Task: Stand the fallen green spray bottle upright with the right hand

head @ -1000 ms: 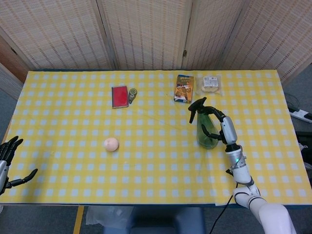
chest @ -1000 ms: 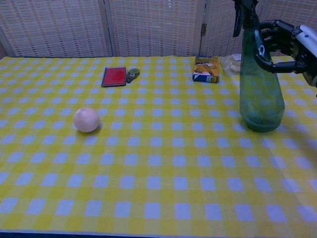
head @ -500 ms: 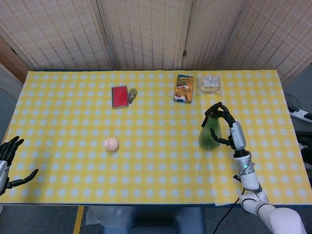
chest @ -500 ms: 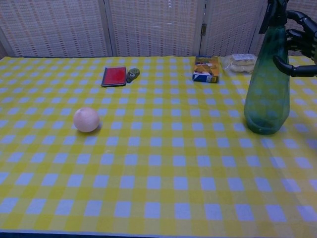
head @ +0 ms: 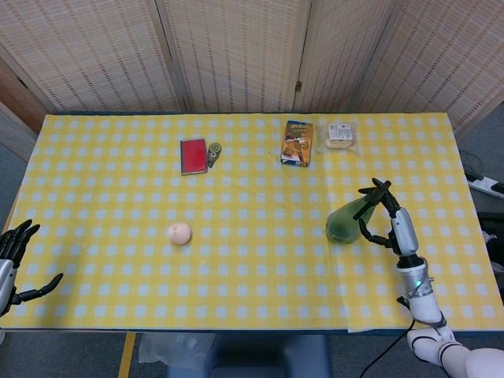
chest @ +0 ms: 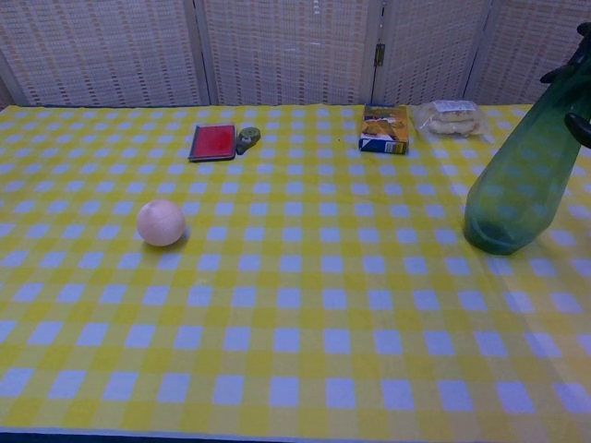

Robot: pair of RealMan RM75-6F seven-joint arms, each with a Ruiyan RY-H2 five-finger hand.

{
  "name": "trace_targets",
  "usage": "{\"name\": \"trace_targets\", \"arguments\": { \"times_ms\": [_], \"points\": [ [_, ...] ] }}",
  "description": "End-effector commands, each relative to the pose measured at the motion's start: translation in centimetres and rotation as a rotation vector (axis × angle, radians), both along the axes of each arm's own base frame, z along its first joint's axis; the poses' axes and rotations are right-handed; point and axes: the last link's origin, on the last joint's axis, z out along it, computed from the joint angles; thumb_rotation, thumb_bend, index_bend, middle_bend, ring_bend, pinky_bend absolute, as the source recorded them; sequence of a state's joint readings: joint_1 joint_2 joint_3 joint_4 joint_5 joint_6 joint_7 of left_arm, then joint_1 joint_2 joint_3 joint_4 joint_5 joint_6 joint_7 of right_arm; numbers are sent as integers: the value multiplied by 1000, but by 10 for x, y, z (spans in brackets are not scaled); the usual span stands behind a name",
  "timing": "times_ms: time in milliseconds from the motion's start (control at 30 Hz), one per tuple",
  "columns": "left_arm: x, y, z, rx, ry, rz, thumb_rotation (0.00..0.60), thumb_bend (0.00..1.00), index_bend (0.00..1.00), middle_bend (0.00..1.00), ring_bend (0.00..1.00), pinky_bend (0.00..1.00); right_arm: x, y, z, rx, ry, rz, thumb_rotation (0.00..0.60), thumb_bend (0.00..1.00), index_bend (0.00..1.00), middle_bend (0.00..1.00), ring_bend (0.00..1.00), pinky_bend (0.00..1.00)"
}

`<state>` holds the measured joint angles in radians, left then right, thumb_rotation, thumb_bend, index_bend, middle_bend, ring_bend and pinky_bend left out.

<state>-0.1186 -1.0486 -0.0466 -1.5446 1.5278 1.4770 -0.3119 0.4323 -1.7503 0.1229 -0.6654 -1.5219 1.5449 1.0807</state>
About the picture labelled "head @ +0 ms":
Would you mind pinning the black and silver left hand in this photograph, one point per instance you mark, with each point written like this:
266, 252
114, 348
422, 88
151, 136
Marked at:
6, 271

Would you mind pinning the black and silver right hand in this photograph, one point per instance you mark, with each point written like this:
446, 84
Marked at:
403, 232

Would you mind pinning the green spray bottle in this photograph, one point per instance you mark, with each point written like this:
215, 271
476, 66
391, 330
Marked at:
346, 224

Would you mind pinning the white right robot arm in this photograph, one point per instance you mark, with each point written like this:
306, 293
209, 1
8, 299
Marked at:
423, 303

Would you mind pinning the white power strip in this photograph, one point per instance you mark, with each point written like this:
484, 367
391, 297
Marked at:
486, 185

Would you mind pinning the clear bag of pastries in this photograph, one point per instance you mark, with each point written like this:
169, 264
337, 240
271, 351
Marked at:
339, 138

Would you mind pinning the white woven side screen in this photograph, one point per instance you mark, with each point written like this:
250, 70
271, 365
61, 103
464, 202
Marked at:
13, 134

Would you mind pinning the orange snack box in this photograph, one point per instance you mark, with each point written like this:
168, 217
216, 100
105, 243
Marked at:
297, 142

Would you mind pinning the yellow floor strip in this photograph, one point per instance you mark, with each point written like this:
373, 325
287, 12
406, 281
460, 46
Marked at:
127, 354

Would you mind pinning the yellow checked tablecloth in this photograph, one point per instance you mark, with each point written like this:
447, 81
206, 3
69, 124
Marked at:
236, 197

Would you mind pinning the brown wooden door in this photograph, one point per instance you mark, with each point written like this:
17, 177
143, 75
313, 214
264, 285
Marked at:
15, 98

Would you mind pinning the woven folding screen panel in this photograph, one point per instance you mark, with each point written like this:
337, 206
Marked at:
342, 55
445, 59
236, 55
86, 59

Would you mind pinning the pink peach ball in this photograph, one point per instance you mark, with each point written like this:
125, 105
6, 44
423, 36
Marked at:
180, 233

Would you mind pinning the metal screen hinge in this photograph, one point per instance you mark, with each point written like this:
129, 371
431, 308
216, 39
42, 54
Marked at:
298, 86

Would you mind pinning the green correction tape dispenser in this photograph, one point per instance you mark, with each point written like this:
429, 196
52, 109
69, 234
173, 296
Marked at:
213, 154

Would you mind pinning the red card box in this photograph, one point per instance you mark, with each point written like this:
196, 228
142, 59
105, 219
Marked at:
193, 155

